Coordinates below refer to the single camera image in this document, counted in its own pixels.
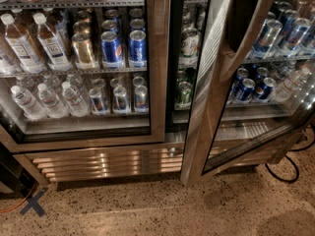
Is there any silver energy can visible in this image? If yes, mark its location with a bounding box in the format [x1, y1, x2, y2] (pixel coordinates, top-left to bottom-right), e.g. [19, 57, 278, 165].
[134, 86, 149, 112]
[89, 88, 110, 115]
[113, 86, 131, 114]

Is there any water bottle left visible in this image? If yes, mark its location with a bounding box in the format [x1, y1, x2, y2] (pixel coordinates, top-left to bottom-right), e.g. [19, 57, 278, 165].
[11, 86, 47, 121]

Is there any silver blue can upper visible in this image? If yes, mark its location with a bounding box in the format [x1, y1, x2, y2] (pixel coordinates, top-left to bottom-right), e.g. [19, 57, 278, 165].
[252, 20, 283, 59]

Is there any blue Pepsi can right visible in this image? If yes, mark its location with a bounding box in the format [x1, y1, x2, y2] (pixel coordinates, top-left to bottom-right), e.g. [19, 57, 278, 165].
[129, 30, 147, 67]

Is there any blue pepsi can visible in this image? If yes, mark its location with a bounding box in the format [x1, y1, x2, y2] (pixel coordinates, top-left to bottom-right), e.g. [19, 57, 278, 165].
[129, 30, 147, 67]
[100, 31, 124, 68]

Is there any silver energy can middle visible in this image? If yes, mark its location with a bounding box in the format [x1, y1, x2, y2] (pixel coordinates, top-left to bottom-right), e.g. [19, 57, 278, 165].
[113, 86, 131, 114]

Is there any water bottle right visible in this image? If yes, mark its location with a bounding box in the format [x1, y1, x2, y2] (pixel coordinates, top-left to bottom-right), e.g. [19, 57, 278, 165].
[62, 82, 89, 117]

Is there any black power cable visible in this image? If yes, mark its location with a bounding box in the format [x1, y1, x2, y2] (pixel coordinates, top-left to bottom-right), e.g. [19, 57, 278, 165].
[264, 125, 315, 184]

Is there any water bottle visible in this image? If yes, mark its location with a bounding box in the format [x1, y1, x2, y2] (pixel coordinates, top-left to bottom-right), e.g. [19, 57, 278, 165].
[11, 86, 47, 121]
[37, 84, 69, 119]
[62, 82, 89, 117]

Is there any tea bottle white cap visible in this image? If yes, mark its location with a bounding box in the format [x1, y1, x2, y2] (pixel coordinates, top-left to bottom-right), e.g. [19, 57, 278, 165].
[1, 14, 45, 74]
[32, 13, 70, 65]

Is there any blue tape cross mark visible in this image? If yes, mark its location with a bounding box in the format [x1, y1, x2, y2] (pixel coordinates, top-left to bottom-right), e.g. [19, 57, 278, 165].
[20, 187, 47, 217]

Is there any blue can lower right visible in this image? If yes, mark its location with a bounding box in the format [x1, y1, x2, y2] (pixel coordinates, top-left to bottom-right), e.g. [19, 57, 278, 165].
[253, 77, 277, 102]

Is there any tea bottle white cap left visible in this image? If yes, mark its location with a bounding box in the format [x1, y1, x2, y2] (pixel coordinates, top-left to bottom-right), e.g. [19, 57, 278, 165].
[1, 14, 45, 74]

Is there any blue can lower middle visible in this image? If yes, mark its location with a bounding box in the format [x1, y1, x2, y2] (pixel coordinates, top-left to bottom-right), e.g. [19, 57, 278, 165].
[234, 79, 255, 102]

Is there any water bottle right compartment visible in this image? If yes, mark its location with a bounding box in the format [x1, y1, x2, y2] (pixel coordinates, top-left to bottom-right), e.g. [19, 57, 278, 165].
[272, 67, 310, 102]

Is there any tea bottle white cap right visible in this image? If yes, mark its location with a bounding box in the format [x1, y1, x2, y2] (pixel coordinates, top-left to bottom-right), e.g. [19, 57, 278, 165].
[32, 13, 70, 65]

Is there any silver blue can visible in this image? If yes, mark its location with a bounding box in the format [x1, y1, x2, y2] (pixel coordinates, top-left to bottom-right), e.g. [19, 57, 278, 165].
[252, 20, 283, 59]
[276, 18, 311, 57]

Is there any gold soda can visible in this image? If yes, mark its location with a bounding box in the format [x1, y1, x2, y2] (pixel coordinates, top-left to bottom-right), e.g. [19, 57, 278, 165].
[72, 33, 99, 70]

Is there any blue Pepsi can left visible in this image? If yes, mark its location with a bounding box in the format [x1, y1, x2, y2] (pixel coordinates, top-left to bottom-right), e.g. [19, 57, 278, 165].
[100, 31, 124, 68]

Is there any silver energy can right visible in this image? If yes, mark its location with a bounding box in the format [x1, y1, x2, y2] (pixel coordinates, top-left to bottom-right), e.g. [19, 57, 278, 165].
[134, 86, 149, 112]

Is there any silver blue can far right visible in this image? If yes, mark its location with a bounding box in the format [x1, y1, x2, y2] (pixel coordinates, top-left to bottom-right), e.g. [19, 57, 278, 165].
[276, 18, 311, 57]

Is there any stainless steel display fridge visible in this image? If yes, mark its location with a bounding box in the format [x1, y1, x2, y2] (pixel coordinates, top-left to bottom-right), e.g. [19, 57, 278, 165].
[0, 0, 315, 186]

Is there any water bottle middle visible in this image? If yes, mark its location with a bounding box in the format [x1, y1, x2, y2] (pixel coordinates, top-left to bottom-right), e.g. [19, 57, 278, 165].
[37, 84, 69, 119]

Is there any glass fridge door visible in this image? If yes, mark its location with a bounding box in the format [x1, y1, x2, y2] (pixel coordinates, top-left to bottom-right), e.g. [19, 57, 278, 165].
[0, 0, 170, 154]
[181, 0, 315, 186]

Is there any silver energy can left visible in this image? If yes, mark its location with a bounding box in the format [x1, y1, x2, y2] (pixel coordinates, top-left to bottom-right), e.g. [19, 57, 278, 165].
[89, 88, 110, 115]

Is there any orange extension cable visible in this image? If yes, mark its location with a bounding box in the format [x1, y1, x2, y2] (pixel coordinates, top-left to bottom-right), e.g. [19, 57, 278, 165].
[0, 180, 38, 214]

